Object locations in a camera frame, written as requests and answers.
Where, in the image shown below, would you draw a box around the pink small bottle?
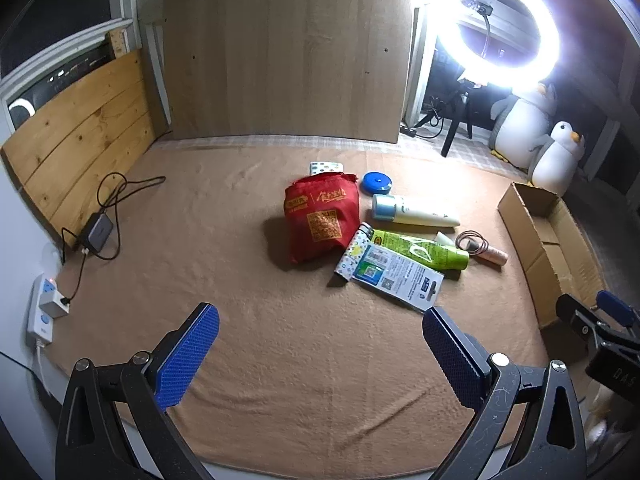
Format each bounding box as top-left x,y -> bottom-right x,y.
470,246 -> 509,267

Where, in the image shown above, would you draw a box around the cardboard box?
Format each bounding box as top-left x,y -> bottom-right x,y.
496,181 -> 608,331

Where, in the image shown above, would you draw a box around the black power adapter with cable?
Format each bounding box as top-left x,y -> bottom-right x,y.
61,172 -> 166,306

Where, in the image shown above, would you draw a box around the blue white flat packet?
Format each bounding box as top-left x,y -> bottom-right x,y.
352,246 -> 446,314

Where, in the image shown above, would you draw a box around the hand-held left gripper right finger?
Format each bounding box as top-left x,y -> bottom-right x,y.
421,305 -> 588,480

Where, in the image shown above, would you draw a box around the checked bed sheet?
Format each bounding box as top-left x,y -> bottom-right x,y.
155,132 -> 531,181

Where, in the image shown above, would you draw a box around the black phone clamp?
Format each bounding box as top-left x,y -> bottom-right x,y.
462,0 -> 496,61

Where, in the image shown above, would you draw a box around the blue round lid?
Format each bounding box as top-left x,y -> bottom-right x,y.
361,171 -> 393,196

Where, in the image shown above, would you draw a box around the red fabric bag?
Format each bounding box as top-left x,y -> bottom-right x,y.
284,172 -> 362,266

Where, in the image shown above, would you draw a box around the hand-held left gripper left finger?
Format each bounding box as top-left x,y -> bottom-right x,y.
55,302 -> 221,480

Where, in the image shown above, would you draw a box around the light wood board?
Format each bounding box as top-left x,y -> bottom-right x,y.
161,0 -> 416,143

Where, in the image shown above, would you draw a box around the small penguin plush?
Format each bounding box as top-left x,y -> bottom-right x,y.
527,121 -> 586,196

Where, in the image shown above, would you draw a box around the small patterned white pack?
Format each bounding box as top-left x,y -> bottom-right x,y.
334,222 -> 375,281

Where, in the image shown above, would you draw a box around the ring light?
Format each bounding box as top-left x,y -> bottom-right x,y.
432,0 -> 561,93

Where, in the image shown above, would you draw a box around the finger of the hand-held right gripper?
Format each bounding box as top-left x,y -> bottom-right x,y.
556,294 -> 640,356
596,290 -> 640,328

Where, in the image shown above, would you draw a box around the white blue-capped sunscreen tube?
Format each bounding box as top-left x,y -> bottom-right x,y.
371,194 -> 461,227

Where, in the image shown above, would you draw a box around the green tube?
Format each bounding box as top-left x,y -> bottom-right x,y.
370,229 -> 470,272

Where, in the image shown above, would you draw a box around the grey charger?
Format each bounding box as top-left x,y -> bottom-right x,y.
75,212 -> 113,256

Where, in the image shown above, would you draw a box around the dark hair ties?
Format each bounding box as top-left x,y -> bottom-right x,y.
455,230 -> 488,256

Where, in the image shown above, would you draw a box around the white power strip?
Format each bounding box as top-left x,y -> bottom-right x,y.
26,275 -> 61,348

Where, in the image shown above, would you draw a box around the white plug adapter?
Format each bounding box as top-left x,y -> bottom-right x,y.
39,295 -> 71,320

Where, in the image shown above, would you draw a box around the pine plank board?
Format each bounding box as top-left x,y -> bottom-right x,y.
0,49 -> 157,251

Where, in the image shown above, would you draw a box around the large penguin plush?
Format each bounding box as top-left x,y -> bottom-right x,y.
487,81 -> 558,171

